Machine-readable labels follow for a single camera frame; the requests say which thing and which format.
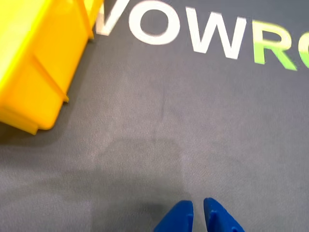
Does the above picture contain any grey printed mat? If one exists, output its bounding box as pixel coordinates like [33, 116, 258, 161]
[0, 0, 309, 232]

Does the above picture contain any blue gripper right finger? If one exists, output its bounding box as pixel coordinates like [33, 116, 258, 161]
[203, 197, 246, 232]

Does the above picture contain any yellow plastic bin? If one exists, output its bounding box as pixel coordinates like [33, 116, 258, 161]
[0, 0, 105, 136]

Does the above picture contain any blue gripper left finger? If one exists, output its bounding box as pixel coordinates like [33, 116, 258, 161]
[153, 200, 194, 232]

